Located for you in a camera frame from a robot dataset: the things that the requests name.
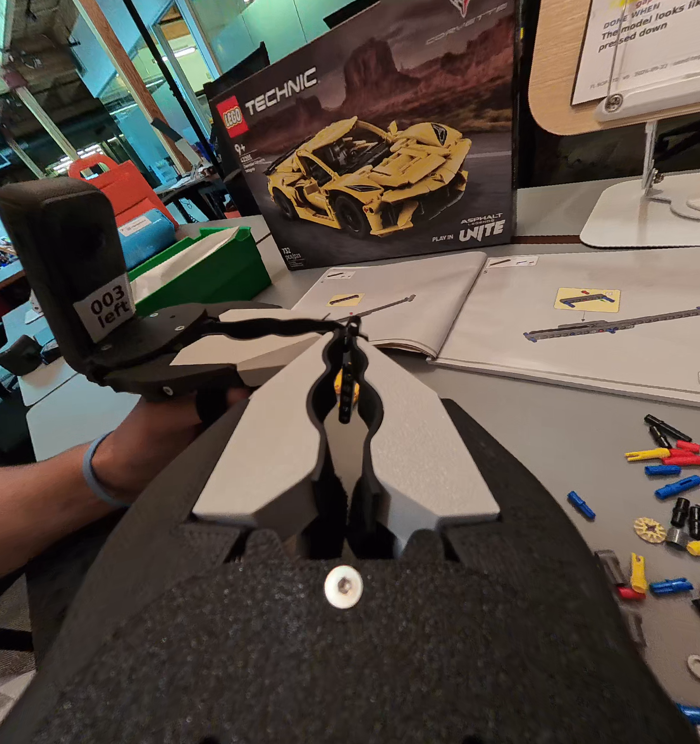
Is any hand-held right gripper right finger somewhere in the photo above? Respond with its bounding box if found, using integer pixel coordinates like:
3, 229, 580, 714
350, 336, 502, 560

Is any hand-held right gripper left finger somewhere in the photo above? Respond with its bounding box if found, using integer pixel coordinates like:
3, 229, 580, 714
192, 334, 349, 560

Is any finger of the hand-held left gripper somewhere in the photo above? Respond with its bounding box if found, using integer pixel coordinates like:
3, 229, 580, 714
206, 308, 353, 343
169, 334, 327, 389

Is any black lego beam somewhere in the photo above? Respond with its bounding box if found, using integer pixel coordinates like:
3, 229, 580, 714
338, 317, 362, 424

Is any pile of colourful lego pins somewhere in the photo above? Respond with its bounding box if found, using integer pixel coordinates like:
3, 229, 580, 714
566, 413, 700, 727

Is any lego set box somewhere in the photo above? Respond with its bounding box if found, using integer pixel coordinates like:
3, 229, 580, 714
203, 0, 525, 271

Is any person's left hand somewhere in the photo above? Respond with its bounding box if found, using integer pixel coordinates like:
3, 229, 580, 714
103, 388, 252, 505

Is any green plastic bin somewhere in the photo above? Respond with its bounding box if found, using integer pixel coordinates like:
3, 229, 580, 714
128, 226, 272, 317

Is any blue plastic roll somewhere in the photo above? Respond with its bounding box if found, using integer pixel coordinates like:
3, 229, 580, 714
117, 210, 176, 271

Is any orange fabric bag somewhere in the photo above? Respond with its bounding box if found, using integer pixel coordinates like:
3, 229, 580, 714
68, 152, 179, 230

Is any open instruction booklet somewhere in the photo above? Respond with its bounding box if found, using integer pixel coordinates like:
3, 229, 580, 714
292, 251, 700, 410

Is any blue wristband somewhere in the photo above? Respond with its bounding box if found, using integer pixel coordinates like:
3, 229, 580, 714
83, 433, 131, 510

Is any black floor lamp pole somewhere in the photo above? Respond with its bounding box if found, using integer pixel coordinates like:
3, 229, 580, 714
123, 0, 223, 169

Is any document stand with wooden board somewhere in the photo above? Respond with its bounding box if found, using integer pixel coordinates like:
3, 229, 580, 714
527, 0, 700, 250

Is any task instruction sheet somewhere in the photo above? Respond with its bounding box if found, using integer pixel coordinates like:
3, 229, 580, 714
571, 0, 700, 108

